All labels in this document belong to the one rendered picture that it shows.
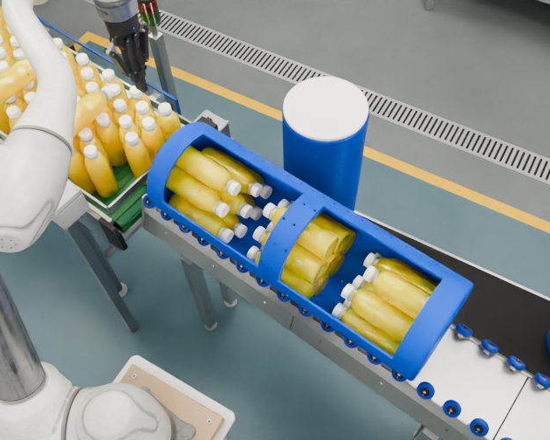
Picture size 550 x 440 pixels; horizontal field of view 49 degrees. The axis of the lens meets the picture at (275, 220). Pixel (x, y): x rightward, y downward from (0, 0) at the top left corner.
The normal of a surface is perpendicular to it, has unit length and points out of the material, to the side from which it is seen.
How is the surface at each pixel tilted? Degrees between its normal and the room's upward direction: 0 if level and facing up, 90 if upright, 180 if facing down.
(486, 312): 0
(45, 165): 45
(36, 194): 56
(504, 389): 0
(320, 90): 0
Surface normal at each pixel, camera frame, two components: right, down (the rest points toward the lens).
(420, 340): -0.44, 0.07
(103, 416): 0.04, -0.49
